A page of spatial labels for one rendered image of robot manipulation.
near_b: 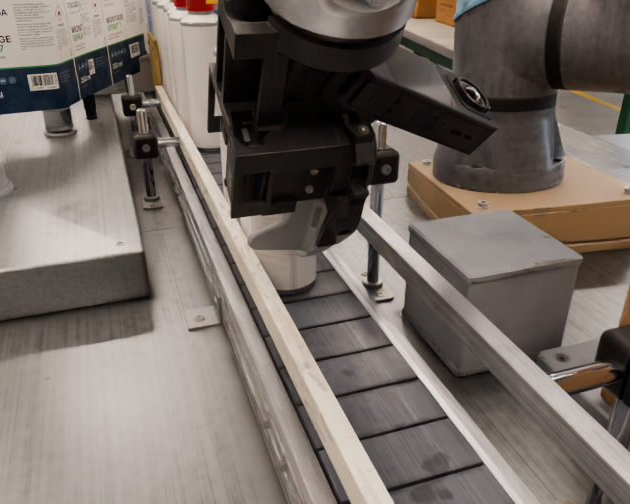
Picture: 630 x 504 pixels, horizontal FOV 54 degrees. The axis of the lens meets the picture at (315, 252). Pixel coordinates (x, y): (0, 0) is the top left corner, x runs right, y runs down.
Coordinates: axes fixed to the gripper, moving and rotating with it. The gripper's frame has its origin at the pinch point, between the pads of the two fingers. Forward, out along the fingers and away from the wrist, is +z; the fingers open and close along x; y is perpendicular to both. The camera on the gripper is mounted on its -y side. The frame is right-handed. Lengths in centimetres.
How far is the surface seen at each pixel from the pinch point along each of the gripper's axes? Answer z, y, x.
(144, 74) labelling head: 40, 6, -65
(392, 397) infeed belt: -1.4, -1.3, 13.4
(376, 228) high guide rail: -5.0, -2.9, 3.2
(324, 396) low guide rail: -5.6, 4.1, 13.7
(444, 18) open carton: 118, -133, -180
